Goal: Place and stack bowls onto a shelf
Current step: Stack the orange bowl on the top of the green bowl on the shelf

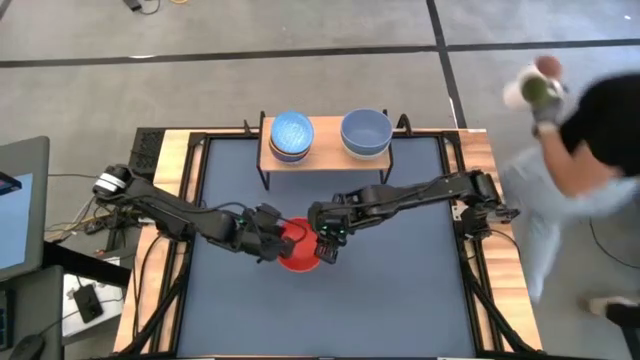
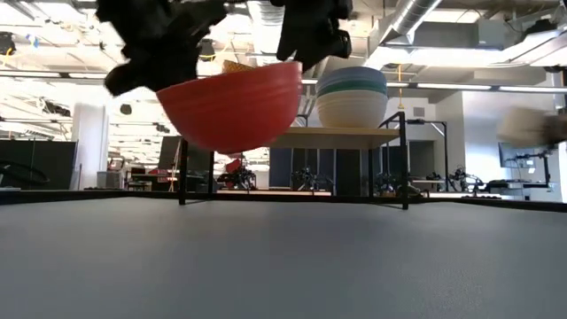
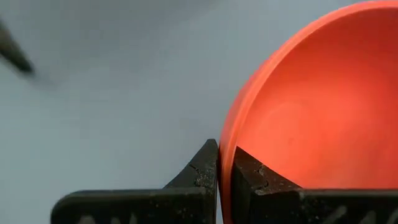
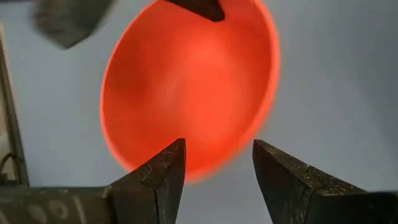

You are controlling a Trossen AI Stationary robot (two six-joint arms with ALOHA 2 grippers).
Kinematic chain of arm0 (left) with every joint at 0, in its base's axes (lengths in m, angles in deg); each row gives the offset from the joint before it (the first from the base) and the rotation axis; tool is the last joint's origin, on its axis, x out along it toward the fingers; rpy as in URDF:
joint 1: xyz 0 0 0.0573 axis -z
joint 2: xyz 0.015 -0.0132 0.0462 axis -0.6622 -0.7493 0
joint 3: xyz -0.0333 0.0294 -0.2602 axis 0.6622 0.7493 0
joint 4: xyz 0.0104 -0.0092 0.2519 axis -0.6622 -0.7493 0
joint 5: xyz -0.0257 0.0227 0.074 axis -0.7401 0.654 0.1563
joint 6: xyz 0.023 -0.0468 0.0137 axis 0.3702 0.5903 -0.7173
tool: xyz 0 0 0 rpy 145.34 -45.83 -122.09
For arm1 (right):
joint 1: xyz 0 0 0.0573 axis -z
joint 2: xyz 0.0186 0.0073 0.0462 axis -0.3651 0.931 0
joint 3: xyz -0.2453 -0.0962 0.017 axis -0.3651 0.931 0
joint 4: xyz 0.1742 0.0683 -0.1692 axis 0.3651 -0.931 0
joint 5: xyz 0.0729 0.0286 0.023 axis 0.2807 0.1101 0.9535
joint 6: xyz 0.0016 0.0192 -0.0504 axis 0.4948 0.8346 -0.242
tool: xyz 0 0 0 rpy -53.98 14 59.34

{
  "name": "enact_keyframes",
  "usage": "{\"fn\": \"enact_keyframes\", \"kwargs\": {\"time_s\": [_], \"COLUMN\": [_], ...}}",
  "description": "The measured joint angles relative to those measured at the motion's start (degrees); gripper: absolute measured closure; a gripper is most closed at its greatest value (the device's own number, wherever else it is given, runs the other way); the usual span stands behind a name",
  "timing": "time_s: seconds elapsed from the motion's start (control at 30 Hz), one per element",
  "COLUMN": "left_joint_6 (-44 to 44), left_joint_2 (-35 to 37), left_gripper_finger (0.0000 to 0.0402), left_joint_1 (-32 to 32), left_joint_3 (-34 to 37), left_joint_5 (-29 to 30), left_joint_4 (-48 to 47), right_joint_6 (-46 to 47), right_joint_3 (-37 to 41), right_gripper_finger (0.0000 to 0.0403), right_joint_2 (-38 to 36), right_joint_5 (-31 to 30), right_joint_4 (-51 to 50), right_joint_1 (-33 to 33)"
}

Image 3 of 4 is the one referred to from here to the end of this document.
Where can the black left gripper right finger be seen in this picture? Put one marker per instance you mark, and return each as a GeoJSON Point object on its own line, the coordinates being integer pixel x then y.
{"type": "Point", "coordinates": [280, 205]}

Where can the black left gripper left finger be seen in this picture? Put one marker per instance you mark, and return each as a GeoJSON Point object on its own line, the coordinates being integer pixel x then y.
{"type": "Point", "coordinates": [174, 205]}

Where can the plain red bowl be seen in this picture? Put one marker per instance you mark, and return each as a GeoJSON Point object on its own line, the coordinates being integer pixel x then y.
{"type": "Point", "coordinates": [326, 109]}

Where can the wooden shelf with black frame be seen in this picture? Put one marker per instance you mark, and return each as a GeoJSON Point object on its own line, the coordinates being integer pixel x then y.
{"type": "Point", "coordinates": [14, 54]}

